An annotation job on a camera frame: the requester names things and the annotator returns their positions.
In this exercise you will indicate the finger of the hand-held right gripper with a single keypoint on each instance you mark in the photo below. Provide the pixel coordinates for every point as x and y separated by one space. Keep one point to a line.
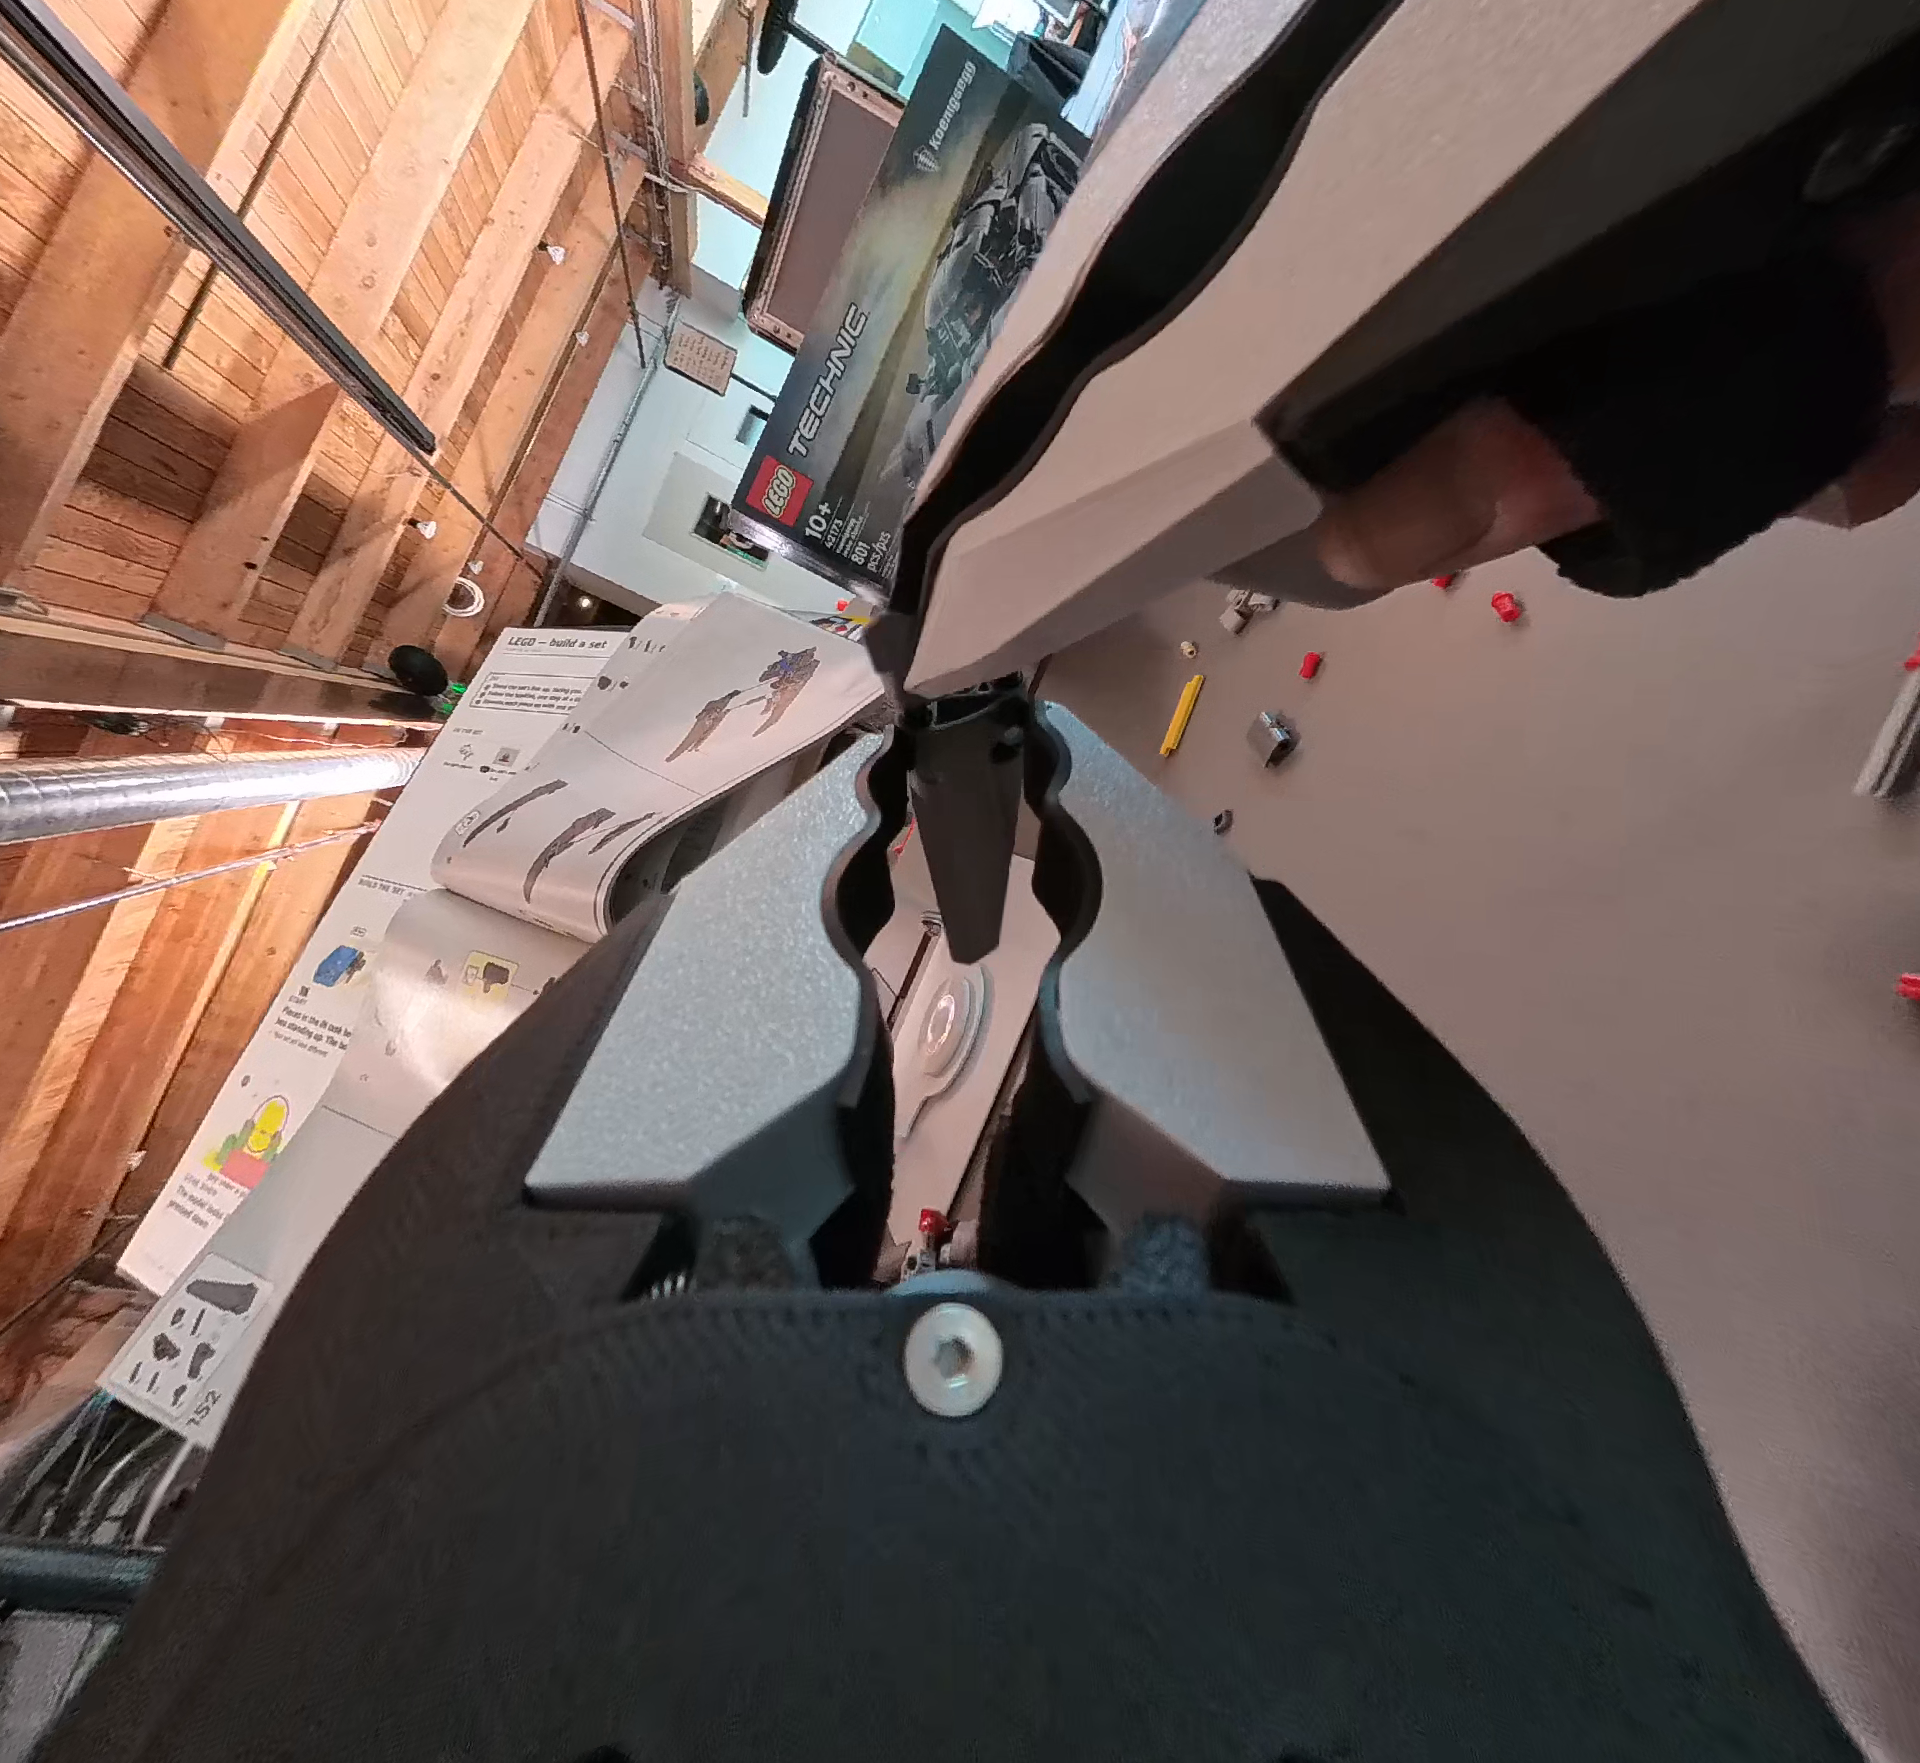
1171 143
1501 113

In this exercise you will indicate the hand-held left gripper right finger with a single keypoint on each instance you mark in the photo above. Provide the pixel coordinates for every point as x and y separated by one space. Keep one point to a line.
1215 1043

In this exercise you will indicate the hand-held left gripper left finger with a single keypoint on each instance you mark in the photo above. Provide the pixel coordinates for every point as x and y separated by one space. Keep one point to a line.
704 1043

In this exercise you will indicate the dark grey tapered lego panel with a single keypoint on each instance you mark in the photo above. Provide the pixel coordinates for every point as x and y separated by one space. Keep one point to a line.
968 817

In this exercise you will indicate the lego instruction booklet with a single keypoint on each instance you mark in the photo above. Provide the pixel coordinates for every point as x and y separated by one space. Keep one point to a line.
720 699

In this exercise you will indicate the long grey lego axle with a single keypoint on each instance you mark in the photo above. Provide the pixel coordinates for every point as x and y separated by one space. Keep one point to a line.
1890 743

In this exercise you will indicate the grey double lego connector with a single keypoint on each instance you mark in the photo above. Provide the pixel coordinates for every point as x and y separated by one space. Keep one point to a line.
1273 738

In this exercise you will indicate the yellow lego axle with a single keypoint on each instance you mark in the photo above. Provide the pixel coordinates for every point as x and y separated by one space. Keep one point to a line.
1180 717

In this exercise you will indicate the lego set box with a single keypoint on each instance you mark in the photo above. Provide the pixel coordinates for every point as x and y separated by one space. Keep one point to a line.
839 414

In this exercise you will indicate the scattered small red lego bushes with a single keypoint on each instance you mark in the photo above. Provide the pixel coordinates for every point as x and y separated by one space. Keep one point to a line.
1506 605

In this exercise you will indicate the white metal stand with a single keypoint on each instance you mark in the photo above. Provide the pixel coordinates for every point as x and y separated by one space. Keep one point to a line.
945 1027

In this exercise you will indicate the white printed task sheet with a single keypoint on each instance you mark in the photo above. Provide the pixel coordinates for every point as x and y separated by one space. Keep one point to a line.
450 773

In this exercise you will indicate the silver ventilation duct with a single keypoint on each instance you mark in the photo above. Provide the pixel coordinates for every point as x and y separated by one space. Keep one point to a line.
181 792

